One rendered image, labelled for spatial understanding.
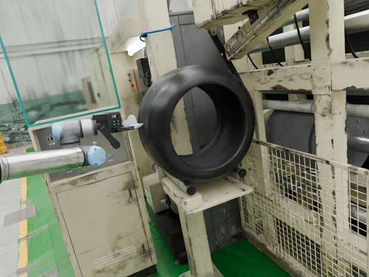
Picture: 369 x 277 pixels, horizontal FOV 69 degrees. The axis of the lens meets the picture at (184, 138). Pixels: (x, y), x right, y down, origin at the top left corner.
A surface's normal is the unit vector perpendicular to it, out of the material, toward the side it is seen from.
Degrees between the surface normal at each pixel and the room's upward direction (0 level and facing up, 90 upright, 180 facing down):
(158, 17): 90
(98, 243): 90
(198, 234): 90
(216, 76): 80
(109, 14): 90
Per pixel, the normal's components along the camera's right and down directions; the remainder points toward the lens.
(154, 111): -0.40, -0.04
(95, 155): 0.81, 0.00
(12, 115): 0.51, 0.13
